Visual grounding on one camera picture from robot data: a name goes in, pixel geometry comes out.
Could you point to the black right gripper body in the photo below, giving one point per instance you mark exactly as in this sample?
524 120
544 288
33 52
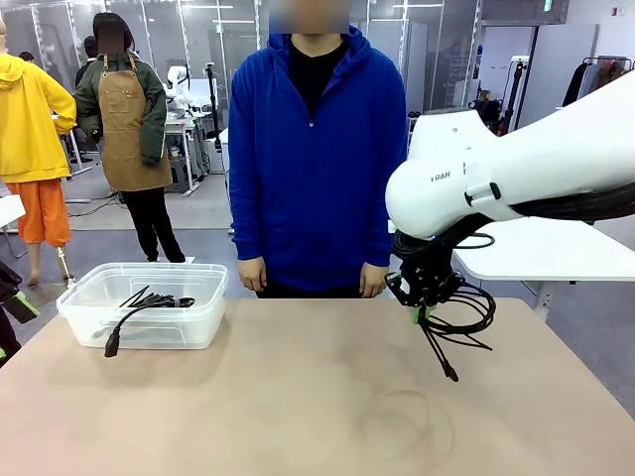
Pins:
431 285

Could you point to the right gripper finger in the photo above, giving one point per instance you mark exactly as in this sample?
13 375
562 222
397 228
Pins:
426 311
415 316

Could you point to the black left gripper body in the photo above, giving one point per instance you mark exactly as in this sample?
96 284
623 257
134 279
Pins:
9 280

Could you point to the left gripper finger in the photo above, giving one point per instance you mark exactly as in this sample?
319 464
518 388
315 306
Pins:
21 310
7 342

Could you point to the person's right forearm blue sleeve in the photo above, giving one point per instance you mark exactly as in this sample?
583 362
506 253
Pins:
250 233

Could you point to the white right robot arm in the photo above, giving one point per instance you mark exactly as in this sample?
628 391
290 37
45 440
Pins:
496 168

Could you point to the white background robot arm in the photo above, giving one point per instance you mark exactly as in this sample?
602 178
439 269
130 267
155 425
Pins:
176 79

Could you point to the person's left forearm blue sleeve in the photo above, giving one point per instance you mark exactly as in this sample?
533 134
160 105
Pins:
379 233

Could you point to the person's left hand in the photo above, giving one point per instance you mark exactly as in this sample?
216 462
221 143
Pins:
373 280

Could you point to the person's right hand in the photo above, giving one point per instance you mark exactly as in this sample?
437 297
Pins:
254 276

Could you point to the small white desk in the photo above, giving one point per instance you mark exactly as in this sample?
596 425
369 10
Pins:
10 210

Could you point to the large white table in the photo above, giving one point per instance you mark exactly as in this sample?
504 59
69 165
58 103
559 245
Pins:
546 258

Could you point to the person in blue hoodie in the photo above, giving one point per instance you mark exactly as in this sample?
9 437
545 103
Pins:
317 198

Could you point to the person in yellow hoodie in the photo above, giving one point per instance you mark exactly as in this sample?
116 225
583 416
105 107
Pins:
25 114

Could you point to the clear plastic storage box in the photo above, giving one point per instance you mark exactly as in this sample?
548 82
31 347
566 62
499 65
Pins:
198 322

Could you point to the black bags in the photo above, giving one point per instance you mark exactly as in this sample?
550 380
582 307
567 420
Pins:
491 111

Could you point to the person in brown apron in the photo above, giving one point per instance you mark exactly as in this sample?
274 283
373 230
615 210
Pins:
126 129

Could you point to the metal storage shelf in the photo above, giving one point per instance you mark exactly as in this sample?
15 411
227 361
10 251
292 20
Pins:
454 84

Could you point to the tall black tripod stand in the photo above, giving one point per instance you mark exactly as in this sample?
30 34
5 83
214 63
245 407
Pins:
513 94

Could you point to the dark-haired person in black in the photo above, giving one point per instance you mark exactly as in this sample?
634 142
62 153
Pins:
84 69

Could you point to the clothes rack with garments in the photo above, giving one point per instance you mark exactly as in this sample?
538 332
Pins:
595 74

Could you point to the black camera tripod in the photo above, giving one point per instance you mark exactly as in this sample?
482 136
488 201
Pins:
214 109

